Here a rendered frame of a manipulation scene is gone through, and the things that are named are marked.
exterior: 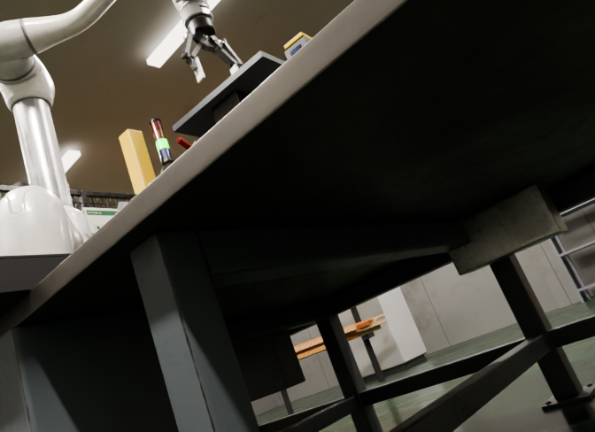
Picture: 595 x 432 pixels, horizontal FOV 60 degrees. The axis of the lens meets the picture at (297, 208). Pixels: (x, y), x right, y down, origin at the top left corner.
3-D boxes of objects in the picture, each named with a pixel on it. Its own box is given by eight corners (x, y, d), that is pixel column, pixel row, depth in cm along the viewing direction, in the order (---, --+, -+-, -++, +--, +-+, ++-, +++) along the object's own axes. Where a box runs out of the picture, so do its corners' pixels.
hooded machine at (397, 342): (429, 357, 682) (384, 250, 726) (407, 368, 631) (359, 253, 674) (382, 374, 726) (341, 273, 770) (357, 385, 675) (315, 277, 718)
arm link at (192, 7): (213, 2, 155) (220, 17, 153) (199, 22, 161) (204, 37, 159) (188, -6, 149) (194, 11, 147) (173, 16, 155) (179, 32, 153)
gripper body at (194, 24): (193, 11, 148) (203, 37, 145) (218, 18, 154) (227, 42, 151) (181, 29, 153) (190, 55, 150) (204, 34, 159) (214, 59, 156)
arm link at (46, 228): (-12, 275, 112) (-28, 188, 119) (26, 293, 129) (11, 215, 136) (63, 251, 115) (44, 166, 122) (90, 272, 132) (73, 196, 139)
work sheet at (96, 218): (138, 265, 253) (122, 208, 262) (96, 267, 235) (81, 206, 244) (135, 266, 254) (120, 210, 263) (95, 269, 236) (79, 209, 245)
